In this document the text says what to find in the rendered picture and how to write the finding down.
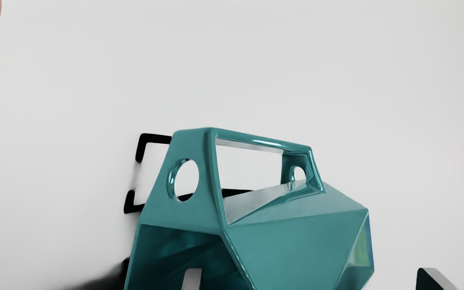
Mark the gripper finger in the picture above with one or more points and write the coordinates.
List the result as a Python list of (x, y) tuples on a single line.
[(428, 281)]

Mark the teal faceted mug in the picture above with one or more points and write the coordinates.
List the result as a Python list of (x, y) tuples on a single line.
[(288, 241)]

